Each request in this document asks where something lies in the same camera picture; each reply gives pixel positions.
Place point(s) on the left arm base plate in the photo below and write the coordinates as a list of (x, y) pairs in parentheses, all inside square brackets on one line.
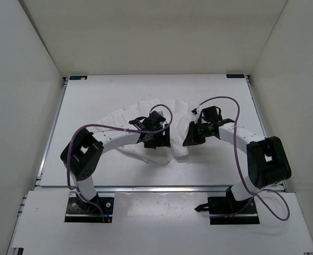
[(77, 212)]

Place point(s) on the aluminium front rail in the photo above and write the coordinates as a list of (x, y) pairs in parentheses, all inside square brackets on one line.
[(161, 189)]

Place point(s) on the left blue corner label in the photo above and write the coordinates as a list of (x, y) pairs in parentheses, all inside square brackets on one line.
[(78, 77)]

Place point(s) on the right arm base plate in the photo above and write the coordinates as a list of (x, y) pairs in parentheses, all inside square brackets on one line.
[(224, 211)]

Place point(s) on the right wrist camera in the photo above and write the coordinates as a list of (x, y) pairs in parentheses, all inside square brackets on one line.
[(197, 115)]

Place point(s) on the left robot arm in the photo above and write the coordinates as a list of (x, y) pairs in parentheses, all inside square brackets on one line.
[(82, 154)]

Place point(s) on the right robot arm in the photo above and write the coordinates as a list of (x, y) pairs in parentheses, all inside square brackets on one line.
[(240, 138)]

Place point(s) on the blue corner label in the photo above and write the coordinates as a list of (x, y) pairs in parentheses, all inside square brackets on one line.
[(78, 77), (235, 76)]

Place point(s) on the white pleated skirt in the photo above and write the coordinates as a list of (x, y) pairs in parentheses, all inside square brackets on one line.
[(182, 116)]

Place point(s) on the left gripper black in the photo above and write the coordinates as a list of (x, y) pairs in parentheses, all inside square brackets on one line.
[(163, 140)]

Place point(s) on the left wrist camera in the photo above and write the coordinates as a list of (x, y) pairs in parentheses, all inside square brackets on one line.
[(154, 120)]

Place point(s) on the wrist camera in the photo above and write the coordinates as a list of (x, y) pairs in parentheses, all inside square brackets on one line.
[(154, 120), (197, 115)]

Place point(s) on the aluminium left side rail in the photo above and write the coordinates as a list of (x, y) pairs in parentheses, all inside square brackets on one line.
[(51, 133)]

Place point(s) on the right blue corner label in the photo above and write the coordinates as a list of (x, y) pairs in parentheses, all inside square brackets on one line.
[(235, 76)]

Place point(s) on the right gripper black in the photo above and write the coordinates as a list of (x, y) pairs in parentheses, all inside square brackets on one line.
[(191, 139)]

